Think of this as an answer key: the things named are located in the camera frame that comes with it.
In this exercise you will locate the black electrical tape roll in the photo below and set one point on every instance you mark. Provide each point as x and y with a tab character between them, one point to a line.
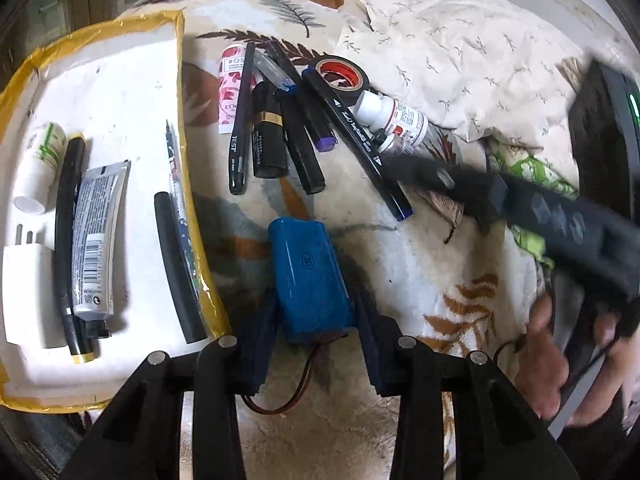
361	80

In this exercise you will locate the clear plastic pen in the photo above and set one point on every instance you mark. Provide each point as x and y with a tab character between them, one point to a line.
270	70

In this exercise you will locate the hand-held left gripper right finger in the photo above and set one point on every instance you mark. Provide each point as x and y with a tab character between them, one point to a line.
372	350

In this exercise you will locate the blue battery pack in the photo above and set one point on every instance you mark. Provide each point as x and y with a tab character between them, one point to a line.
310	280

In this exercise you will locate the black fineliner pen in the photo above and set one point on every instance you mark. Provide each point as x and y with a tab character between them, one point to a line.
237	150

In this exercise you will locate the white bottle with red label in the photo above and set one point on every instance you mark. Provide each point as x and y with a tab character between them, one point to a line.
395	115

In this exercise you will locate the white charger adapter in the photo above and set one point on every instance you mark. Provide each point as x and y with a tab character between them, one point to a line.
30	290

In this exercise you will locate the black brush pen, blue end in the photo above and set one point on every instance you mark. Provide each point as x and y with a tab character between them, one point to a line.
360	145

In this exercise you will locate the person's right hand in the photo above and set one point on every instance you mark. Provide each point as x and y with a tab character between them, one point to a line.
535	375

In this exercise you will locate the white bottle with green label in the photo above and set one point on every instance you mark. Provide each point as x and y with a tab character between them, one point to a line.
42	160

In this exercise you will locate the silver squeeze tube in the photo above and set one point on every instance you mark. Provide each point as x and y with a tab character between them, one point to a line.
97	235

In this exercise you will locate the person's right forearm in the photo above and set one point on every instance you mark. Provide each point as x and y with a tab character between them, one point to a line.
595	455

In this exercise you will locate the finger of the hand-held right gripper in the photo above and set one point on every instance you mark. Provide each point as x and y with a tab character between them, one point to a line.
450	180

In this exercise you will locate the black lipstick with gold band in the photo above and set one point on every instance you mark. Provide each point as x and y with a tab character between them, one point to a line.
267	135

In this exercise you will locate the thin white blue pen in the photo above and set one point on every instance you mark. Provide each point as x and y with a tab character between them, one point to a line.
175	185

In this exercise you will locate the white tray with yellow edge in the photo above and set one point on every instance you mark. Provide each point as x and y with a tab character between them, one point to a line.
115	85

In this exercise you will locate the leaf print blanket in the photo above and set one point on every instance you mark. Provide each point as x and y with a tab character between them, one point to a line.
440	245

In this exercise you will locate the short black marker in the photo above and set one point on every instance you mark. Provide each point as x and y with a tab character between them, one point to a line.
300	150

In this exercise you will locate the black marker with purple end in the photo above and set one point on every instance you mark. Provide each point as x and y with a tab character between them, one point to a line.
315	122

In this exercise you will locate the white patterned quilt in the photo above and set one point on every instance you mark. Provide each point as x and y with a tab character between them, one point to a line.
450	35

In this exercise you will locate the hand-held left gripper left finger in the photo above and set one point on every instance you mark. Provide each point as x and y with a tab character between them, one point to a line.
255	350

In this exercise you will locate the black flat strip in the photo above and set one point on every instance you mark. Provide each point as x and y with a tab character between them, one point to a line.
172	270

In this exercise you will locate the black pen with yellow end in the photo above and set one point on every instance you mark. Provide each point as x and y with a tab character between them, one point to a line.
67	200

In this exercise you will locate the pink floral tube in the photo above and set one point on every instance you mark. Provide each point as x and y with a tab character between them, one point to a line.
229	90

